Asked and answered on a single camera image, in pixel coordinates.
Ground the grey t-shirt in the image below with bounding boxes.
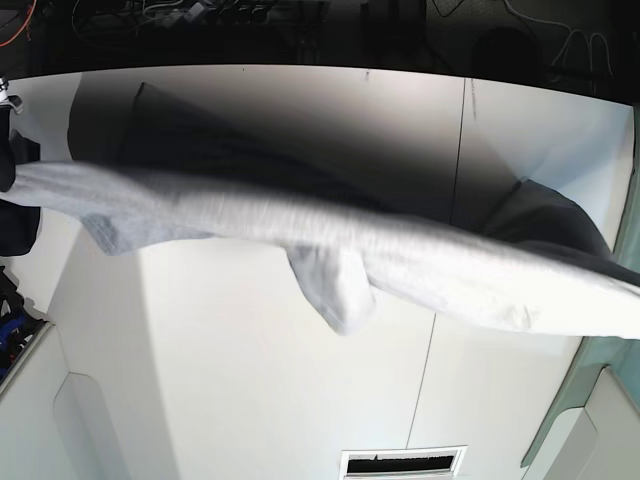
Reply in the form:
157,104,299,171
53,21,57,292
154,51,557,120
12,82,640,337

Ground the dark cloth pile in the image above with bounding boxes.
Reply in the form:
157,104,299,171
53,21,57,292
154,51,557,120
0,193,41,257

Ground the white floor vent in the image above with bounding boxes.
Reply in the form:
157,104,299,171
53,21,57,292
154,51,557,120
339,446,468,480

